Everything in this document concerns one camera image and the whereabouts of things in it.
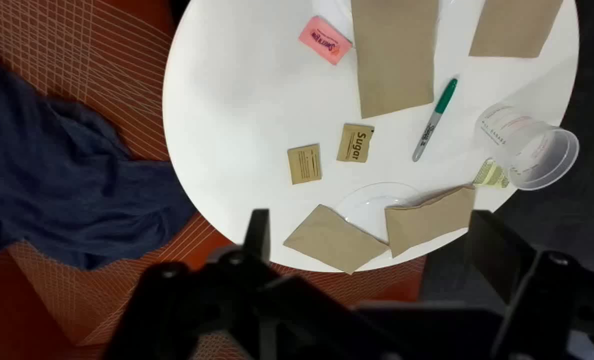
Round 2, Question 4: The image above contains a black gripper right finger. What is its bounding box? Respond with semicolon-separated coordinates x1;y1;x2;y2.
470;210;537;300

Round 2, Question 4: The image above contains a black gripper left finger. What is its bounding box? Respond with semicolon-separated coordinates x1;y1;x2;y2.
242;207;271;259

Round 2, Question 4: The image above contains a green capped marker pen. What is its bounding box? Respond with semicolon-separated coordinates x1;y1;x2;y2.
413;77;458;161

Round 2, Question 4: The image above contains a clear plastic cup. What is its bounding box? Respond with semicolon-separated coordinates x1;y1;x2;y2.
475;103;580;192

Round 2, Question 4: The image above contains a brown napkin near lid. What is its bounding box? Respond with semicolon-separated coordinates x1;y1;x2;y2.
285;205;389;273

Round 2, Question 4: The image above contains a folded brown napkin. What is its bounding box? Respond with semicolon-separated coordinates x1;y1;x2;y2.
385;185;477;256

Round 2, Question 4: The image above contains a yellow sweetener packet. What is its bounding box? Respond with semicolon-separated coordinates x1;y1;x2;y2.
475;160;510;187

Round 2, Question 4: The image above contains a clear plastic dome lid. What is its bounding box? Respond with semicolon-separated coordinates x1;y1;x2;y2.
336;181;423;240

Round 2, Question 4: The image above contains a round white table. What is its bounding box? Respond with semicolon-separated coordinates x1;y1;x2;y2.
162;0;580;272

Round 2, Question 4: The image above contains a pink sweetener packet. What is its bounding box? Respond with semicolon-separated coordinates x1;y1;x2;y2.
298;15;352;64

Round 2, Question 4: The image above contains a dark blue cloth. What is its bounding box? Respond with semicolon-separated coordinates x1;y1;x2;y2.
0;64;194;270

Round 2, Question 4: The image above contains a brown napkin at table edge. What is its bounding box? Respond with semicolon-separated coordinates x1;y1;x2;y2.
470;0;563;57

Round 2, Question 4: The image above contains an orange red sofa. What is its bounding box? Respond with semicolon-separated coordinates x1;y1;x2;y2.
0;0;426;360

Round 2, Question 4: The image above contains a long brown paper napkin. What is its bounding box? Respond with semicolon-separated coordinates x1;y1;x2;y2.
352;0;440;118

